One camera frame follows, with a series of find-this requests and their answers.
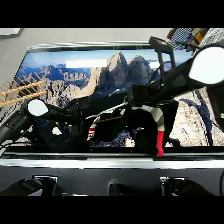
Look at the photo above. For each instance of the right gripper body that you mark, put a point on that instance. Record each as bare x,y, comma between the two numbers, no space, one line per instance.
143,95

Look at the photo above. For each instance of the black jacket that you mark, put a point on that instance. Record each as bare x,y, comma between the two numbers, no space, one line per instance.
146,128

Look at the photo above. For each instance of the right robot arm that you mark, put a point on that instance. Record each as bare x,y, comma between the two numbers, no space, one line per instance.
186,76

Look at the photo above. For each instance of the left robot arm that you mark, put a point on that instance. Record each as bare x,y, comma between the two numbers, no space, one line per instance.
20,121

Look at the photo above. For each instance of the blue checked garment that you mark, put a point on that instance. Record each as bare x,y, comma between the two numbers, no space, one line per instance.
181,35

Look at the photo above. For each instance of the wooden rack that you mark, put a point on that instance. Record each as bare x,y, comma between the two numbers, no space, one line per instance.
23,91

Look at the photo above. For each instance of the silver frame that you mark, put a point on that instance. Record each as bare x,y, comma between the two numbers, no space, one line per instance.
110,163

